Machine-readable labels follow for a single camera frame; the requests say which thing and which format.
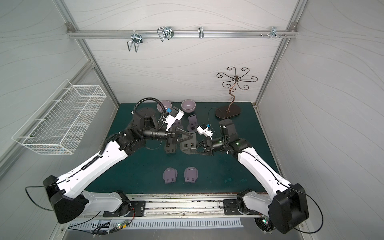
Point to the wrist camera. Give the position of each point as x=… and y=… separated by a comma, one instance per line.
x=205, y=131
x=171, y=116

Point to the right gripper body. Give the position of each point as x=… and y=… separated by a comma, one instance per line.
x=207, y=145

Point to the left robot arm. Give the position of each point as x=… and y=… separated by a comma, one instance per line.
x=67, y=193

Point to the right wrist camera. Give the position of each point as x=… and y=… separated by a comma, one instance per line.
x=205, y=131

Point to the green table mat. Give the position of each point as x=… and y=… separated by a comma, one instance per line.
x=142, y=173

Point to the metal double hook middle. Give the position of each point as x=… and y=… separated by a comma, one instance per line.
x=165, y=33

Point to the white wire basket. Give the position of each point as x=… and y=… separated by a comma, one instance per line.
x=58, y=126

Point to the pink bowl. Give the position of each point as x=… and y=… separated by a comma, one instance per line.
x=166, y=104
x=188, y=106

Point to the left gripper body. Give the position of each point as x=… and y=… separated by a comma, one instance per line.
x=171, y=138

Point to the metal hook right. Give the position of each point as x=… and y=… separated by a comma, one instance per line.
x=273, y=34

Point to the metal double hook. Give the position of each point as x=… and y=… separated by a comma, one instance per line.
x=135, y=42
x=165, y=33

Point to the right pink bowl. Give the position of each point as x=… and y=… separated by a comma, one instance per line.
x=188, y=106

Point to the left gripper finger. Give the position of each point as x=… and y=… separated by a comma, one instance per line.
x=182, y=132
x=183, y=141

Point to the aluminium top rail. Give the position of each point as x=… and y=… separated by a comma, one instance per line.
x=179, y=34

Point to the small metal hook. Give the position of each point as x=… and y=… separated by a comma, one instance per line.
x=201, y=32

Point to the brown metal jewelry stand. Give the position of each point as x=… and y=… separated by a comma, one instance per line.
x=235, y=81

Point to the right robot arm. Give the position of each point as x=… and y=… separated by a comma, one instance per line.
x=264, y=174

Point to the purple phone stand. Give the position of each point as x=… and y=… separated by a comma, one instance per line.
x=191, y=175
x=178, y=124
x=193, y=123
x=170, y=175

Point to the white vent strip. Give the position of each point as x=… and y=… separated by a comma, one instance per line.
x=154, y=224

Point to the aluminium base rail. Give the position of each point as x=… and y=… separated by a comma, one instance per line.
x=183, y=207

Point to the metal double hook left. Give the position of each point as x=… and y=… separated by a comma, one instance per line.
x=135, y=42

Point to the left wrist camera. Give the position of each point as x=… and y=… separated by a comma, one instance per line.
x=171, y=116

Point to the left pink bowl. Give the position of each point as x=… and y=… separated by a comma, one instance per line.
x=166, y=104

